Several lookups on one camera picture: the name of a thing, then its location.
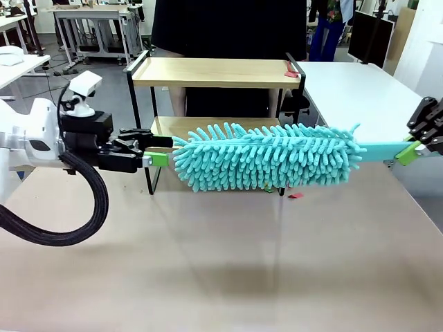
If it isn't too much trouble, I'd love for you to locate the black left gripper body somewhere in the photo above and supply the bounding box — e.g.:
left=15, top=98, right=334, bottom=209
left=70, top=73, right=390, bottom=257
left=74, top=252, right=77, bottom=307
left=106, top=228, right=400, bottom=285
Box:
left=61, top=110, right=143, bottom=174

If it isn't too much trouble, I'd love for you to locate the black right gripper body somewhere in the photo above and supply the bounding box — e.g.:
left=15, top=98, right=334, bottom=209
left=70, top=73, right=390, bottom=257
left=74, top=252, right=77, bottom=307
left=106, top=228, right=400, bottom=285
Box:
left=419, top=101, right=443, bottom=145

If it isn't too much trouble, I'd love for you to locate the teal microfibre duster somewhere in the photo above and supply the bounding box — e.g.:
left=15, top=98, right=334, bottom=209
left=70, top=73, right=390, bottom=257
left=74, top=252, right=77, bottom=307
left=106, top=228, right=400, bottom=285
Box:
left=171, top=121, right=415, bottom=195

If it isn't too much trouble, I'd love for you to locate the white partition board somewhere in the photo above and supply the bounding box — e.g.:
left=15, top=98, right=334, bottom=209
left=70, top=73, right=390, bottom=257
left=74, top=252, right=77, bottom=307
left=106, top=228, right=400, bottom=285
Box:
left=394, top=0, right=443, bottom=113

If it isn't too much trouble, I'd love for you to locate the large white table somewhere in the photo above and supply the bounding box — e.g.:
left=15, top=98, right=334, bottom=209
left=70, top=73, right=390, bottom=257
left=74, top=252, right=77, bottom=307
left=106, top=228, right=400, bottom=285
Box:
left=296, top=61, right=432, bottom=129

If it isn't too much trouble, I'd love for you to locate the brown cardboard sheet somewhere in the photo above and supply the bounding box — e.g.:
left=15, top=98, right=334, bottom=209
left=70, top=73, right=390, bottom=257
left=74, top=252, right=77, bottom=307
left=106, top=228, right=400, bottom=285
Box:
left=384, top=6, right=420, bottom=77

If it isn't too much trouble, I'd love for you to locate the small white table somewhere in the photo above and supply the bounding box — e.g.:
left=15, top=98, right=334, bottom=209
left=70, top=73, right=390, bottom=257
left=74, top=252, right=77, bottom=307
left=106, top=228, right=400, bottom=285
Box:
left=0, top=54, right=52, bottom=93

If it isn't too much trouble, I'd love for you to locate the black monitor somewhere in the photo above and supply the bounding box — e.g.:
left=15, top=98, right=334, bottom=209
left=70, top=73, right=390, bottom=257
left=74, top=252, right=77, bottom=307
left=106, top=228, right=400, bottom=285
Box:
left=347, top=10, right=395, bottom=69

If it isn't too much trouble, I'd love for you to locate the white cloth bundle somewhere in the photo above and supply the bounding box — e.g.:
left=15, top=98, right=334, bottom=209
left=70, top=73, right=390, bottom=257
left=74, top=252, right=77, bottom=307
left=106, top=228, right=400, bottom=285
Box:
left=0, top=45, right=26, bottom=67

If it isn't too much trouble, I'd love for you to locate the black tripod pole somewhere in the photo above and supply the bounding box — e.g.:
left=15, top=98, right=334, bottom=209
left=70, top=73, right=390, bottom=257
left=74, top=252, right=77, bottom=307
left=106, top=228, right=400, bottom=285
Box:
left=22, top=0, right=46, bottom=58

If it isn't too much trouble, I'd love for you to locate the black office chair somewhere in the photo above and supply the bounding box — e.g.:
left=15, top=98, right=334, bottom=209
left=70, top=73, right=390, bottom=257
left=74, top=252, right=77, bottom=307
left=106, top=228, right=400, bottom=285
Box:
left=280, top=89, right=311, bottom=122

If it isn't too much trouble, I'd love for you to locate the person in blue trousers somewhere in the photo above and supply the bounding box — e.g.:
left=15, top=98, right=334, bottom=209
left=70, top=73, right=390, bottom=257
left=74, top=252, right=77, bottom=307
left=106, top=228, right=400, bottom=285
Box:
left=307, top=0, right=356, bottom=63

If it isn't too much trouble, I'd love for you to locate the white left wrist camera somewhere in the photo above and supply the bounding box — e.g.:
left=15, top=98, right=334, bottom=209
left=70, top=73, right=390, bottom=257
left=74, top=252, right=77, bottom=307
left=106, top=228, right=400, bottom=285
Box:
left=64, top=71, right=104, bottom=118

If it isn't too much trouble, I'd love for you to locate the left arm black cable bundle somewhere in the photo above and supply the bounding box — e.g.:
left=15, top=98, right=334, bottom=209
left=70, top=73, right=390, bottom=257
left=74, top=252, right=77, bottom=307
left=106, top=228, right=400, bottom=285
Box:
left=0, top=151, right=111, bottom=247

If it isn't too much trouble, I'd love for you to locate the black frame wooden shelf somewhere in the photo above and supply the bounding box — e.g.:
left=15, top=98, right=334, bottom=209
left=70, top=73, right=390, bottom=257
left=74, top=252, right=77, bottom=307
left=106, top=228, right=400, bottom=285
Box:
left=126, top=50, right=307, bottom=197

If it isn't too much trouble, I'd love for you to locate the grey frame workshop desk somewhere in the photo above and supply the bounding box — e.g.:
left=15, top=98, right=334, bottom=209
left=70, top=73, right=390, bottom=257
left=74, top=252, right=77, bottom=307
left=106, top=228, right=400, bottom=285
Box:
left=51, top=3, right=145, bottom=68

